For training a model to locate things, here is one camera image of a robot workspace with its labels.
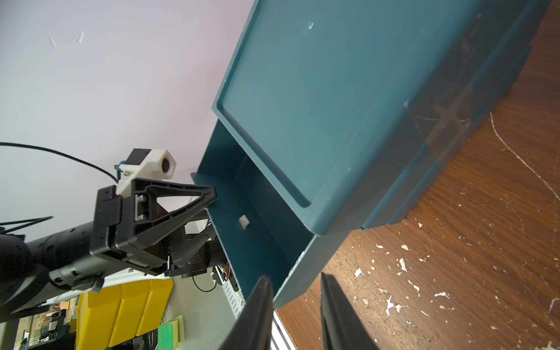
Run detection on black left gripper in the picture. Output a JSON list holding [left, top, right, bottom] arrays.
[[90, 178, 219, 277]]

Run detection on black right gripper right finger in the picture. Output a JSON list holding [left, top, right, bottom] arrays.
[[321, 273, 378, 350]]

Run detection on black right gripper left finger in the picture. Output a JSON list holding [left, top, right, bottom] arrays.
[[219, 276, 274, 350]]

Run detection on teal drawer cabinet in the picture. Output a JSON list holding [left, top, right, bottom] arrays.
[[208, 1, 549, 236]]

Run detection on teal top drawer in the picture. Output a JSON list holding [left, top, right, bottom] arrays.
[[192, 122, 347, 309]]

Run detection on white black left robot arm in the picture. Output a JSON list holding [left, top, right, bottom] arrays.
[[1, 179, 227, 322]]

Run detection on green sponge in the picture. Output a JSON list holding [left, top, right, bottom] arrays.
[[157, 315, 185, 350]]

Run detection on yellow storage bins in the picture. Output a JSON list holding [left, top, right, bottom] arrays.
[[75, 279, 174, 349]]

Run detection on aluminium front rail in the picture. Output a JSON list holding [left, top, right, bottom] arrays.
[[219, 276, 296, 349]]

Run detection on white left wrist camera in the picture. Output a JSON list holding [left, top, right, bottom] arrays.
[[115, 148, 176, 197]]

